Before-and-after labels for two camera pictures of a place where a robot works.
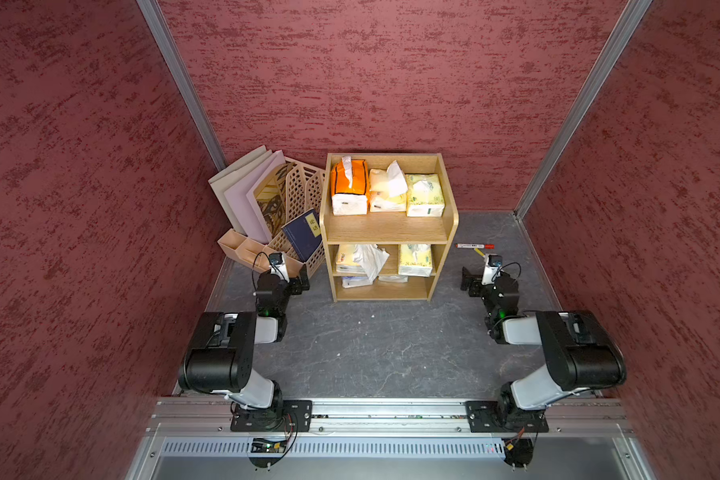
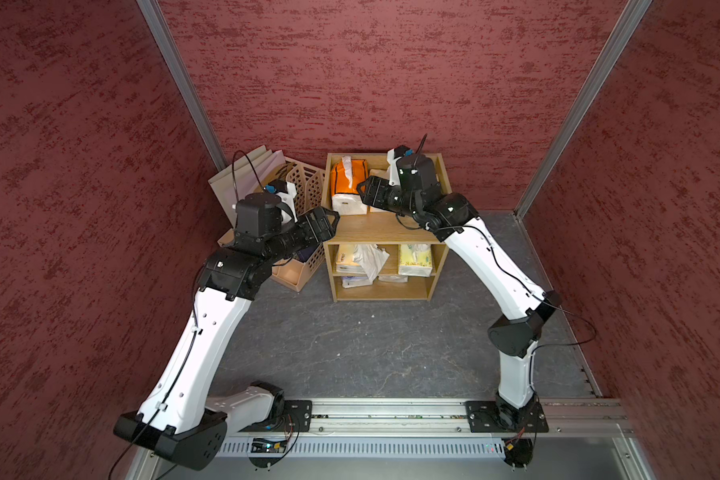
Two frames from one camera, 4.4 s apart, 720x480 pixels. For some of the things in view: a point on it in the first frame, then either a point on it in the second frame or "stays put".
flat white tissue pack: [355, 281] stays put
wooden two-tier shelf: [385, 225] stays put
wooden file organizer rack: [305, 191] stays put
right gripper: [476, 281] -> [378, 187]
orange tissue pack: [350, 187] stays put
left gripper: [294, 281] -> [326, 231]
